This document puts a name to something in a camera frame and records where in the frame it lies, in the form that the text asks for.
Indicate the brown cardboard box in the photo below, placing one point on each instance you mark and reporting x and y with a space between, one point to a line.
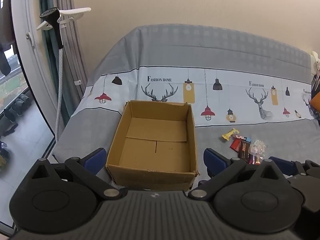
154 147

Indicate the dark chocolate bar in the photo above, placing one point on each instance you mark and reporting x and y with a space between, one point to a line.
244 151

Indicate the white hanger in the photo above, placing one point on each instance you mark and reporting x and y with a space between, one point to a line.
65 16

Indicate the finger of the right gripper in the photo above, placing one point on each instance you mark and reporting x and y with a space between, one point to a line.
288 168

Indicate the orange cushion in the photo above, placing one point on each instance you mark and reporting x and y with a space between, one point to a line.
315 103

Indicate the red snack packet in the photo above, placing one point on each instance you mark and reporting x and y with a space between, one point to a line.
235 145

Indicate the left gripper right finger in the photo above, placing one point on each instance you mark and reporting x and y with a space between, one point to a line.
223 171

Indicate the grey printed sofa cover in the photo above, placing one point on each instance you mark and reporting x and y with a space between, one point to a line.
231 79

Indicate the blue snack stick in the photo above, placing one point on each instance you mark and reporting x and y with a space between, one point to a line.
240 137

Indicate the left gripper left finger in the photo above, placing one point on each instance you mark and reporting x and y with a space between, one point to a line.
86 169

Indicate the iridescent candy bag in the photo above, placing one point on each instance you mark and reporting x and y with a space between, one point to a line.
258 148

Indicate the yellow snack wrapper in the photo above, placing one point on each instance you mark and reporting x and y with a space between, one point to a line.
229 134

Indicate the garment steamer head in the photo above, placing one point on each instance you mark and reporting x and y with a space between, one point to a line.
51 16

